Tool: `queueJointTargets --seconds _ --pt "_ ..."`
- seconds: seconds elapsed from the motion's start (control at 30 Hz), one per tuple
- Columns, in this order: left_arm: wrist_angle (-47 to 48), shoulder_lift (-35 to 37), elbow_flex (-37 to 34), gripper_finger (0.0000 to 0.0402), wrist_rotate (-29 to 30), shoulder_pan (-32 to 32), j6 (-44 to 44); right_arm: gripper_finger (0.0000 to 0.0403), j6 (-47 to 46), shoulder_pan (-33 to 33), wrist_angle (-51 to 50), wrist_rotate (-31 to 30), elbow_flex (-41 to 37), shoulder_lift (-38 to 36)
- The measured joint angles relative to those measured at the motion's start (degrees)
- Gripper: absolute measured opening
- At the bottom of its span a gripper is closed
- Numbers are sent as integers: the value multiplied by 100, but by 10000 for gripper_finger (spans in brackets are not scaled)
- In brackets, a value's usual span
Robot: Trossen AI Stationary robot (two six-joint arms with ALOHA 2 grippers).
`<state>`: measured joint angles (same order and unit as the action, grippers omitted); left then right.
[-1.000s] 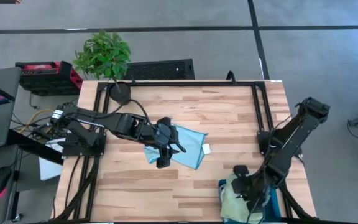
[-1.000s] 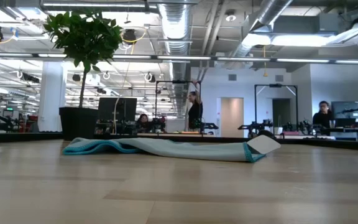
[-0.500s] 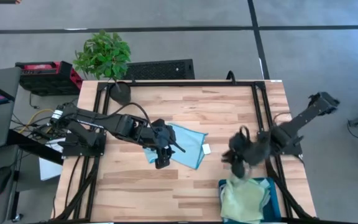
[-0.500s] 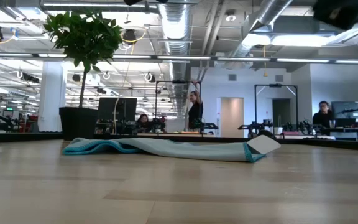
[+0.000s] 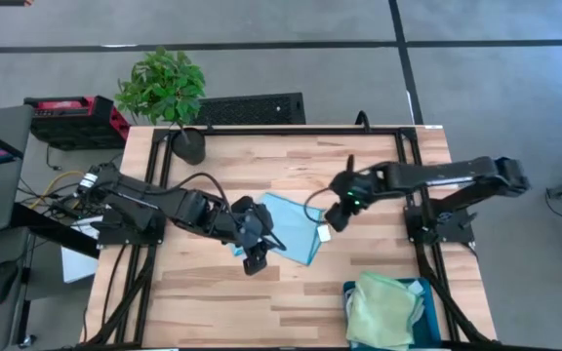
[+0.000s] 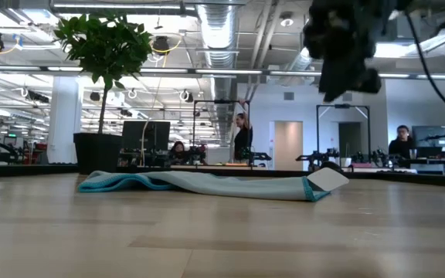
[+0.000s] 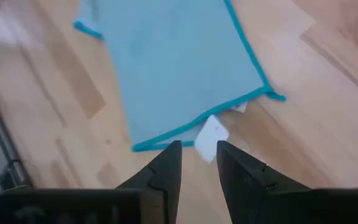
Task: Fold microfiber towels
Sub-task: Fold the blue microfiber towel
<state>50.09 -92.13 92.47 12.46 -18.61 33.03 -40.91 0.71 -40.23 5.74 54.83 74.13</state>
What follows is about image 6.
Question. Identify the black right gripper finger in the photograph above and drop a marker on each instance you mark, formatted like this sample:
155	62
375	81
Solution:
328	83
349	79

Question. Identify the light blue cloth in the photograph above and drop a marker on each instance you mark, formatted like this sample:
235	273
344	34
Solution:
226	185

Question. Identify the black background robot arm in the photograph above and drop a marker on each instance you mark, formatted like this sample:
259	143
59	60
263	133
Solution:
379	157
317	156

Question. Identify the person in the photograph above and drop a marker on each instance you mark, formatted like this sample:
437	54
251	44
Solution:
401	144
177	151
242	139

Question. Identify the dark background monitor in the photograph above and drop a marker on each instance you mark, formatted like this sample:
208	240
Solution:
429	137

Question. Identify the black background monitor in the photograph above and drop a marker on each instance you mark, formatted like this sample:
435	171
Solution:
145	135

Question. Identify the green leafy small tree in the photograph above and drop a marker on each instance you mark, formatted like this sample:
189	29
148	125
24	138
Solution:
106	42

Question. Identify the black plant pot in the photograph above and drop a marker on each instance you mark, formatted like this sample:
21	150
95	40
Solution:
97	150

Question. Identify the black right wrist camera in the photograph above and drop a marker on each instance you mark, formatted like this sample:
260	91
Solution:
369	81

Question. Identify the black metal rig frame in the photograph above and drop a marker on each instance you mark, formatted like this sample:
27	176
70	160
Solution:
194	127
369	131

